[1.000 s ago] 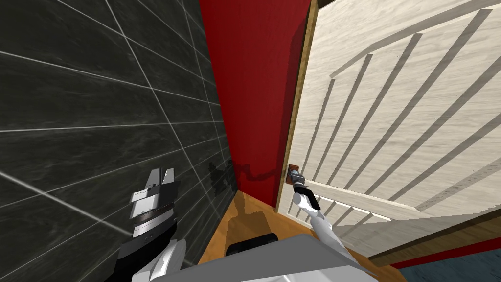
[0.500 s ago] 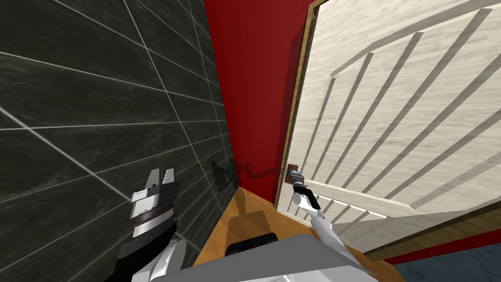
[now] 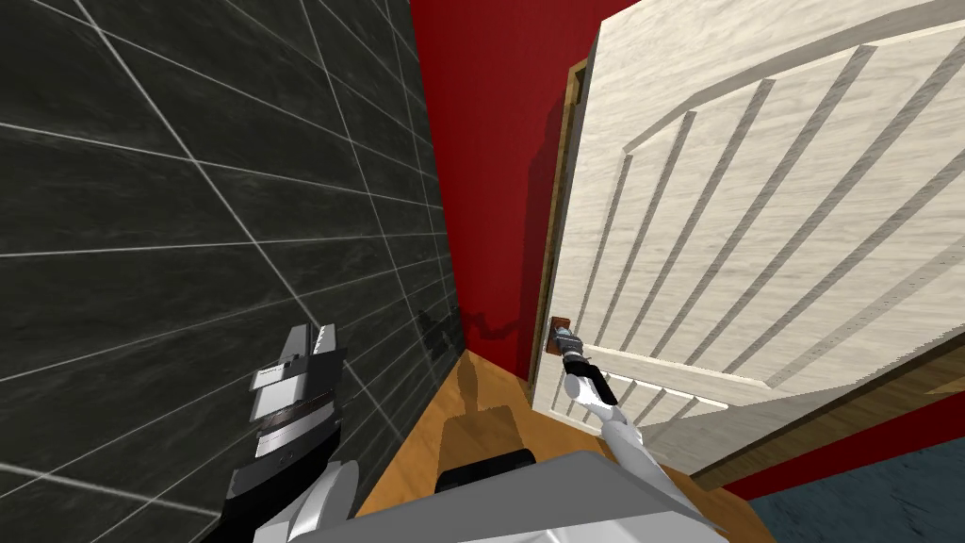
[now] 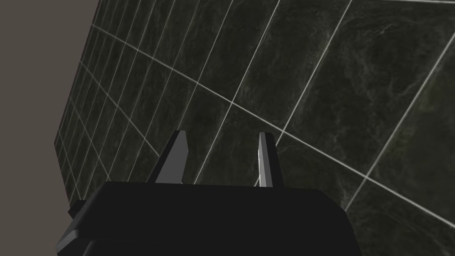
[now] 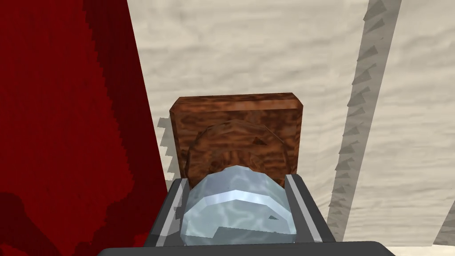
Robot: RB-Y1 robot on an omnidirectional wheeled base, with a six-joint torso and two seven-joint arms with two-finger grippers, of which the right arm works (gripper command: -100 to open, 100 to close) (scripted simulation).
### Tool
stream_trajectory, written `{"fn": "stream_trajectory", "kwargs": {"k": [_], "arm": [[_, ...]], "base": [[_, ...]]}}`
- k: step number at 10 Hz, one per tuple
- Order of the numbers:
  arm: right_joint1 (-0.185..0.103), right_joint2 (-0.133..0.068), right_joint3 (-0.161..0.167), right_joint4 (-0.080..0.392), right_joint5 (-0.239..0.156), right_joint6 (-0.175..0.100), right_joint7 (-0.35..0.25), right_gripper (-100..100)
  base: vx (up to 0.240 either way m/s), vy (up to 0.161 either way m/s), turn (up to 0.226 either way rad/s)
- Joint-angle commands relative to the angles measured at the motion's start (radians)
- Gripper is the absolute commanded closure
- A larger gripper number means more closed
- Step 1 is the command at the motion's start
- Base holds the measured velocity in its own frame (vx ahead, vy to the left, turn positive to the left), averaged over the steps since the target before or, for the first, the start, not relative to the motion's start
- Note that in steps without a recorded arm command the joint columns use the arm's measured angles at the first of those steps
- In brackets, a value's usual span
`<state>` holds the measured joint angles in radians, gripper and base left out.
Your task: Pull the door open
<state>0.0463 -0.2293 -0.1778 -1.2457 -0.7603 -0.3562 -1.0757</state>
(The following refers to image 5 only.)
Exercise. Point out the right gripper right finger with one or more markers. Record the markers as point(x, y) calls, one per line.
point(307, 217)

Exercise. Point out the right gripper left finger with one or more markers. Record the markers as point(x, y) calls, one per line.
point(166, 220)

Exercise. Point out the brown and silver door knob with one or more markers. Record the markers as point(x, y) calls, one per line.
point(238, 142)

